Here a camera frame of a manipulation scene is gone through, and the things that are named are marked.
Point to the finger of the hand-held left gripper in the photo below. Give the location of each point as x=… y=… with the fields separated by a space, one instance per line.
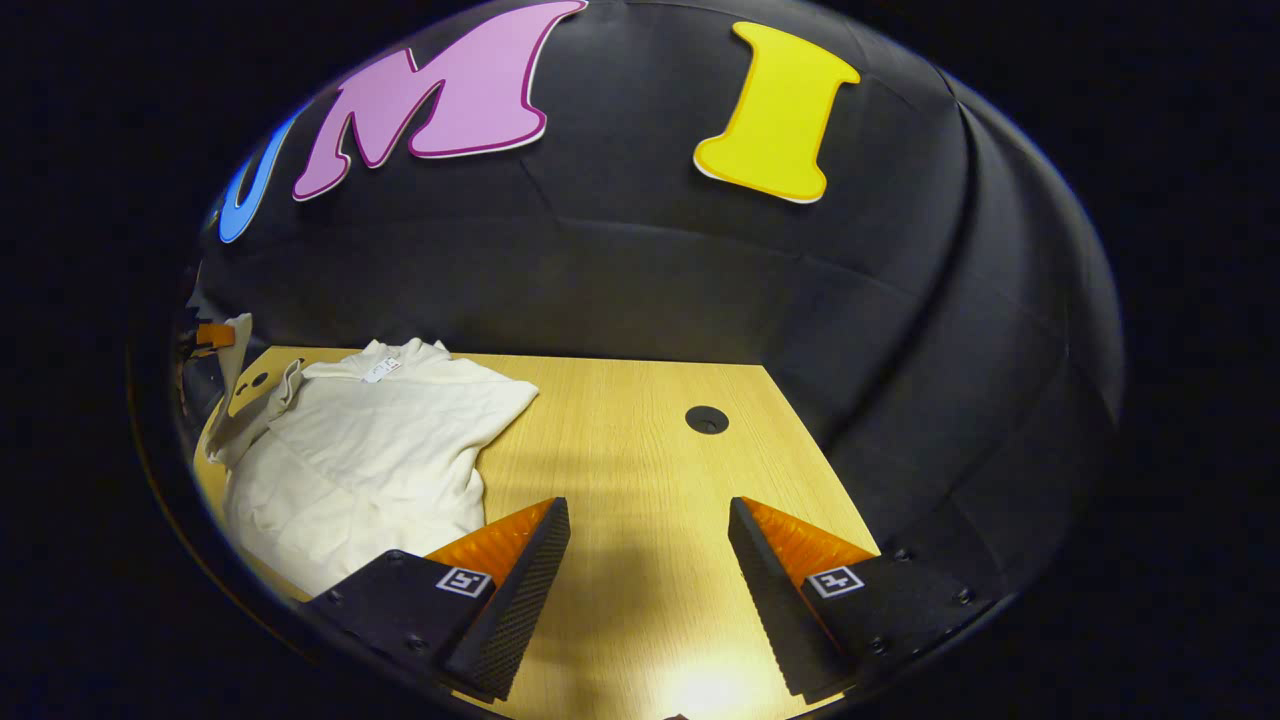
x=215 y=335

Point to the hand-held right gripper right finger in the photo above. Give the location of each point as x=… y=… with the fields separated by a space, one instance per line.
x=775 y=610

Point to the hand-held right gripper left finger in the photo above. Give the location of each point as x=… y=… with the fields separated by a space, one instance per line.
x=515 y=600

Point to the white sweatshirt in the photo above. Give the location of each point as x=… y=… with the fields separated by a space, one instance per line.
x=370 y=460

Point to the black backdrop cloth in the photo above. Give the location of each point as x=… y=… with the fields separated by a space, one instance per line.
x=620 y=260

